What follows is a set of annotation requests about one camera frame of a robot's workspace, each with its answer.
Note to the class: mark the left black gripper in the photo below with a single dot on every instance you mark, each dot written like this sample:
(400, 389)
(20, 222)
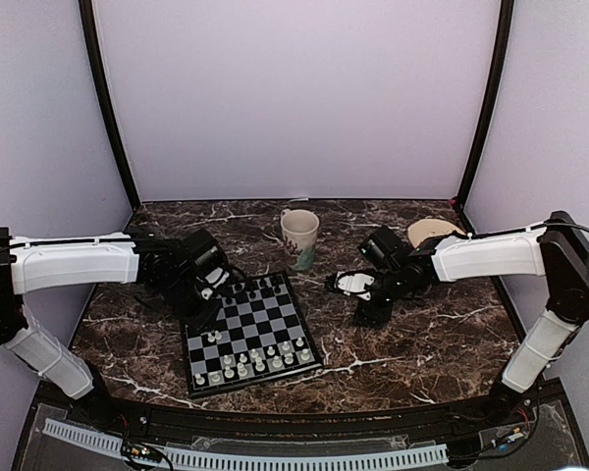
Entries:
(199, 321)

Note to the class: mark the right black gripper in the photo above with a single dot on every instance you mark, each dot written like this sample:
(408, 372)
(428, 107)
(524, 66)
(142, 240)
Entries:
(371, 316)

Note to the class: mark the black grey chessboard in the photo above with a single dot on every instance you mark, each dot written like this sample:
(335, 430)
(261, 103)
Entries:
(262, 319)

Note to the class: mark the white knight chess piece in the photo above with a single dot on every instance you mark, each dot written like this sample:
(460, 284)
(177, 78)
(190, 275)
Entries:
(229, 374)

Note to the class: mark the white bishop chess piece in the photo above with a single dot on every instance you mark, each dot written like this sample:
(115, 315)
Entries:
(276, 363)

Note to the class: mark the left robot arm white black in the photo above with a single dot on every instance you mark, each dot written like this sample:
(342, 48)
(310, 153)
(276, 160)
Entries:
(45, 284)

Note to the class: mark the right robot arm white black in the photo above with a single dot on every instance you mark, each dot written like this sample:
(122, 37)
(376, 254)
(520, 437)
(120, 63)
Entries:
(543, 266)

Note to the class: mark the beige bowl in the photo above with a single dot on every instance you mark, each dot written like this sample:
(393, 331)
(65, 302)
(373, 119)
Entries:
(425, 228)

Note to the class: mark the cream floral mug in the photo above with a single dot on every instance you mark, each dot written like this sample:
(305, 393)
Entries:
(299, 234)

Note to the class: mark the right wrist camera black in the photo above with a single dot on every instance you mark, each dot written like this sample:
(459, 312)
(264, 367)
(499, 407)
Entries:
(384, 249)

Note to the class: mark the black front rail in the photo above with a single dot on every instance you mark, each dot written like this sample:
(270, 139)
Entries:
(455, 421)

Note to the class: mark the white slotted cable duct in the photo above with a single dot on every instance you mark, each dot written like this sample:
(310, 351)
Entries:
(221, 454)

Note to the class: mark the right black frame post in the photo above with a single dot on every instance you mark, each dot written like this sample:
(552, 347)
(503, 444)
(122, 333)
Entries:
(497, 63)

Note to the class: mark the black frame post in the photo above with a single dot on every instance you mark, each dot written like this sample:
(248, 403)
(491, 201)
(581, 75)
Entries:
(102, 90)
(497, 63)

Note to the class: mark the left black frame post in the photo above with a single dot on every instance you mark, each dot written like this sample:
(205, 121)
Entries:
(102, 90)

